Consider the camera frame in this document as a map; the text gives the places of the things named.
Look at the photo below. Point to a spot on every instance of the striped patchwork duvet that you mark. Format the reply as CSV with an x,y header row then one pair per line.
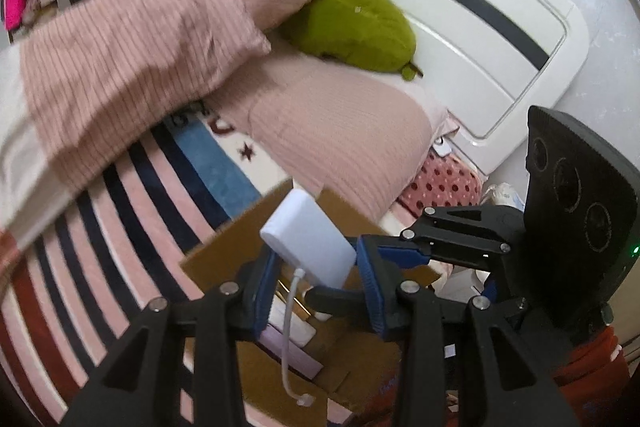
x,y
125,67

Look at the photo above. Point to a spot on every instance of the white patterned cloth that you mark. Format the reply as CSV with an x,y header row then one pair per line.
x,y
502,197

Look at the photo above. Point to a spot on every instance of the white round case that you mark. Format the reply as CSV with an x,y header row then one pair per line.
x,y
462,282

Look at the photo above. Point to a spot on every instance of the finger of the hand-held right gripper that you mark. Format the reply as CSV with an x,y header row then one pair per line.
x,y
450,232
335,299

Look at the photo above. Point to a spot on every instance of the white headboard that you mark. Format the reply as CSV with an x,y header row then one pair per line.
x,y
475,67

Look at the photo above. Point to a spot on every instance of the green plush toy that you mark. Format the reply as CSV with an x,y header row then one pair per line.
x,y
355,27

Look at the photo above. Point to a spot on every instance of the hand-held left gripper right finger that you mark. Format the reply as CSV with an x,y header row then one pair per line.
x,y
372,287

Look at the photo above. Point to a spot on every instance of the white power bank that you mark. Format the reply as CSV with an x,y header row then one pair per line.
x,y
310,237

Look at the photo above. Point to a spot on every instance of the pink bag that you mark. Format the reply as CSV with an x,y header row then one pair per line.
x,y
15,4

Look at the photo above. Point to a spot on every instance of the purple box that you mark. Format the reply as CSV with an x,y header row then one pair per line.
x,y
292,357

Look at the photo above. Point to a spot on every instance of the pink polka dot sheet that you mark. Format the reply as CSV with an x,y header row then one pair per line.
x,y
442,187

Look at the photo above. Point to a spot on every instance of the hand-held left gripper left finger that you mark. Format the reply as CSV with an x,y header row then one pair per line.
x,y
265,292

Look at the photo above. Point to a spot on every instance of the cardboard box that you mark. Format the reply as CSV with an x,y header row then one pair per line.
x,y
235,252

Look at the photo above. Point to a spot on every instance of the person's red clothing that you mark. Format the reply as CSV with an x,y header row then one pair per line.
x,y
590,367

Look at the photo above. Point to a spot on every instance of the striped bed blanket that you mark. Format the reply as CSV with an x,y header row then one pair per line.
x,y
125,232

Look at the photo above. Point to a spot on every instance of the small white box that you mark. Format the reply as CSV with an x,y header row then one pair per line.
x,y
292,329

